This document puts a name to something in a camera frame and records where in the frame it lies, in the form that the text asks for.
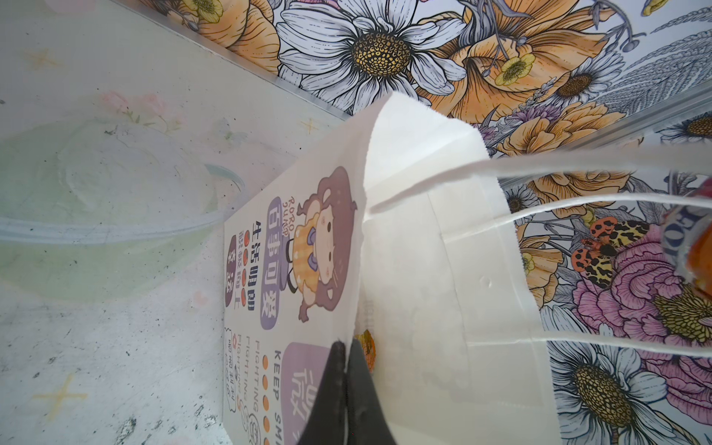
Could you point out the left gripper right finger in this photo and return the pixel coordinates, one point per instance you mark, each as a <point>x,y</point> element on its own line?
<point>366,421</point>

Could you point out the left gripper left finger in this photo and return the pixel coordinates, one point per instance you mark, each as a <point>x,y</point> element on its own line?
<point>327,421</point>

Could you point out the orange snack packet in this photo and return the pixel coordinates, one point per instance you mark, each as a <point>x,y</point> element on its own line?
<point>369,349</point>

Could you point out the white paper bag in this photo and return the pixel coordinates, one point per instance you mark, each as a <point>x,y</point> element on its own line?
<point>535,296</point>

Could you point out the clear plastic bowl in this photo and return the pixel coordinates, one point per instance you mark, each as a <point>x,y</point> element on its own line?
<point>94,210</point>

